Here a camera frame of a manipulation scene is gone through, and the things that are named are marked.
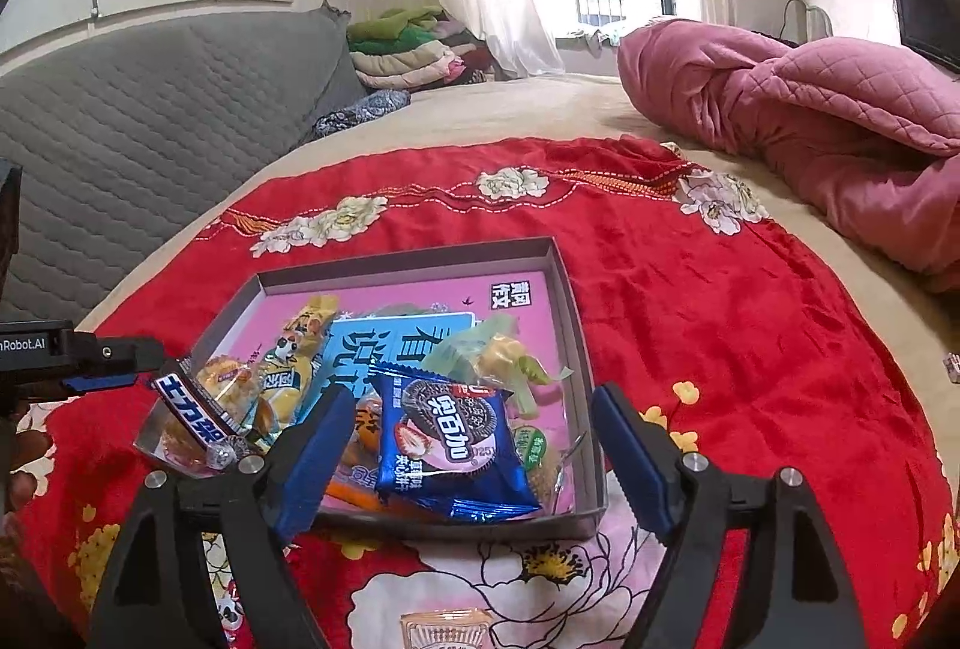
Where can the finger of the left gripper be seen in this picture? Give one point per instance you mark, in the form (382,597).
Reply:
(88,385)
(49,351)

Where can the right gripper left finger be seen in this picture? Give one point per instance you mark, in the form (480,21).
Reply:
(156,591)

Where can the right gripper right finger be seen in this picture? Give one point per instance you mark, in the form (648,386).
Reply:
(794,589)

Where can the blue white chocolate bar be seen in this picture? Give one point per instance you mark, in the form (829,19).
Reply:
(199,419)

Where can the orange brown cookie snack bag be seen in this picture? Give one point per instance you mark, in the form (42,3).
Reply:
(354,483)

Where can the yellow panda bread stick pack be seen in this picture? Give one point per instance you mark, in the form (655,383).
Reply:
(287,369)

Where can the blue oreo style cookie pack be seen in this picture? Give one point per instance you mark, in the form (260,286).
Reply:
(447,447)

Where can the peach cake pack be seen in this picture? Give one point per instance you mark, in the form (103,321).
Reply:
(462,628)

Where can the round cake green label pack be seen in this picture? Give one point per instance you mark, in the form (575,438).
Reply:
(544,462)

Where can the green yellow candy pack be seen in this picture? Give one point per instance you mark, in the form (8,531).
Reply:
(491,354)

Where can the grey quilted sofa back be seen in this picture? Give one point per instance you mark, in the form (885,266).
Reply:
(125,139)

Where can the grey tray with pink book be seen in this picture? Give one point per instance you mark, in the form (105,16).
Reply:
(402,305)

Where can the small wrapped candy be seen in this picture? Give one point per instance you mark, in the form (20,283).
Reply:
(952,364)

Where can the red floral cloth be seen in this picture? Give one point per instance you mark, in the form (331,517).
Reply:
(718,323)

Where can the dark blue patterned cloth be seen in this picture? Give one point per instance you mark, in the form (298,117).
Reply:
(371,107)

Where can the stack of folded clothes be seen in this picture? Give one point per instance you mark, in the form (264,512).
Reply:
(413,49)

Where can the pink quilted blanket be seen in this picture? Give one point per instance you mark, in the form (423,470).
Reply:
(865,133)

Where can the black television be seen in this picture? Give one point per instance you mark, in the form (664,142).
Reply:
(928,28)

